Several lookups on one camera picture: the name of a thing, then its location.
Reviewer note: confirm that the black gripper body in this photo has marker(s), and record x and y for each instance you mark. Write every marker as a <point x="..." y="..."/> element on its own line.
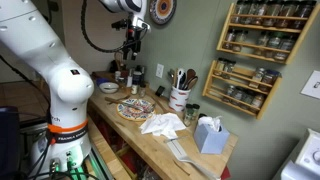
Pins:
<point x="133" y="38"/>

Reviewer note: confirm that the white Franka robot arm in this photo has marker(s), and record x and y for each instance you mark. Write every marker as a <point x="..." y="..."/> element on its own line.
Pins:
<point x="50" y="50"/>

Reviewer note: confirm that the spice jar silver lid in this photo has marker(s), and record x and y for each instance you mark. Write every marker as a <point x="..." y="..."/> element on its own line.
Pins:
<point x="257" y="76"/>

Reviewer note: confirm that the spice jar blue lid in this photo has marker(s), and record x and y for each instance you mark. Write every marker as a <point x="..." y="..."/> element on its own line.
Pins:
<point x="268" y="79"/>

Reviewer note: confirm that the spice jar green lid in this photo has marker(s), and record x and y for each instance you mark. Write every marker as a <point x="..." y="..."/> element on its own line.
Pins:
<point x="274" y="42"/>

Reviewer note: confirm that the dark spice jar black lid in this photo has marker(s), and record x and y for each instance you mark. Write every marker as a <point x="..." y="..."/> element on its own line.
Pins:
<point x="286" y="45"/>

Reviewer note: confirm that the round wooden chair back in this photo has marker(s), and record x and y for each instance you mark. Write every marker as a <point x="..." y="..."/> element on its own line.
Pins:
<point x="120" y="52"/>

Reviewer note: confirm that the white spice shaker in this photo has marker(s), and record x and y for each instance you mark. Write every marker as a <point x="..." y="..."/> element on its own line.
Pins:
<point x="117" y="75"/>

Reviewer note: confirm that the tall white steel-top grinder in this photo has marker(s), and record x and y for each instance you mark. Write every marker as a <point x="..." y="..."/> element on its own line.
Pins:
<point x="129" y="80"/>

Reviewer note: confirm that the blue plastic bowl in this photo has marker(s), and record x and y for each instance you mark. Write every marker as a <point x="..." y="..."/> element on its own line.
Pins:
<point x="101" y="81"/>

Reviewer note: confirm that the small metal shaker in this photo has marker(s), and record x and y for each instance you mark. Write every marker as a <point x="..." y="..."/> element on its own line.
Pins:
<point x="142" y="90"/>

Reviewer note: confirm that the white ceramic bowl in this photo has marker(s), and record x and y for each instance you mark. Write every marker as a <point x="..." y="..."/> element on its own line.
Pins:
<point x="109" y="88"/>

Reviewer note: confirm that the metal utensil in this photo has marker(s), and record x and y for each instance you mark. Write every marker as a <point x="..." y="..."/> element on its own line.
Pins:
<point x="171" y="75"/>

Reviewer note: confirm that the small black phone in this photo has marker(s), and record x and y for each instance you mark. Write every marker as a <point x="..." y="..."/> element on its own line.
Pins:
<point x="160" y="91"/>

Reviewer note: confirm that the white slotted spoon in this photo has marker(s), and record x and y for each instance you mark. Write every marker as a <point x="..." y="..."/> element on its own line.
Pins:
<point x="180" y="75"/>

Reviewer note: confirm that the colourful patterned round trivet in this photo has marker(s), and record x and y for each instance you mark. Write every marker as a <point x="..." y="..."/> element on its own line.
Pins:
<point x="133" y="113"/>

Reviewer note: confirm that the brown wooden spoon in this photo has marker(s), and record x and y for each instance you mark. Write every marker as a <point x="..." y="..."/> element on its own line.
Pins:
<point x="190" y="74"/>

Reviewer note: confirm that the white utensil crock red fish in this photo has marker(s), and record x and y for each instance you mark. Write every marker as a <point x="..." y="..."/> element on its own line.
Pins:
<point x="178" y="98"/>

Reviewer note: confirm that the white crumpled cloth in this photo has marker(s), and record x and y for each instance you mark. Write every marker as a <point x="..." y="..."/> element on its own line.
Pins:
<point x="163" y="125"/>

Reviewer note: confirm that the metal butter knife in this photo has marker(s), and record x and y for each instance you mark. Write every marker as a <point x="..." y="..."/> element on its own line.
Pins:
<point x="175" y="139"/>

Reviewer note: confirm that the wooden bench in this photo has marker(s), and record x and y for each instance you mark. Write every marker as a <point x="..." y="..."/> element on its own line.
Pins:
<point x="106" y="150"/>

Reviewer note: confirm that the white plastic spatula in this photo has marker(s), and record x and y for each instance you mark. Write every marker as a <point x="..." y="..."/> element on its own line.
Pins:
<point x="176" y="149"/>

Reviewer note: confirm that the blue tissue box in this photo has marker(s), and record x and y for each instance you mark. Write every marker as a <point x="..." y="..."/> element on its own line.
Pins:
<point x="210" y="140"/>

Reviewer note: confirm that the glass spice jar green label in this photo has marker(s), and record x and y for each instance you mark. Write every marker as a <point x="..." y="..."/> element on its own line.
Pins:
<point x="262" y="40"/>

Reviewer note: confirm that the dark blue box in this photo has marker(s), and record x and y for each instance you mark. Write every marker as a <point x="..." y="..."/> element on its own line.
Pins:
<point x="9" y="140"/>

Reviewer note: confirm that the white stove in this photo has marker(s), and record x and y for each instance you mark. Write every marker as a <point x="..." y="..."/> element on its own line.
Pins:
<point x="310" y="156"/>

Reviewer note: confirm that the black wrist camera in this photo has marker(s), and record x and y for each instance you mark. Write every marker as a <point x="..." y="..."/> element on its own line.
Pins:
<point x="119" y="24"/>

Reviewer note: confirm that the white wall outlet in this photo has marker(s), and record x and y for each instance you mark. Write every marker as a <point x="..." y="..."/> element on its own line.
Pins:
<point x="160" y="70"/>

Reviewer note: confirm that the decorative round wall plate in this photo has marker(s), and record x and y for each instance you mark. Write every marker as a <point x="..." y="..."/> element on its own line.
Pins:
<point x="162" y="8"/>

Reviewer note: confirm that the wooden wall spice rack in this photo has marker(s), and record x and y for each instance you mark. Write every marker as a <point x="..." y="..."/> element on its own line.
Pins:
<point x="243" y="71"/>
<point x="253" y="26"/>

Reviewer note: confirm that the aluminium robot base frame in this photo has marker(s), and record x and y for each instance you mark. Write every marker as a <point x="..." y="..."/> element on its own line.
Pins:
<point x="100" y="166"/>

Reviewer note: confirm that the white light switch plate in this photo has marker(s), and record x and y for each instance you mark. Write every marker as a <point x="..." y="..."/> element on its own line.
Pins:
<point x="312" y="85"/>

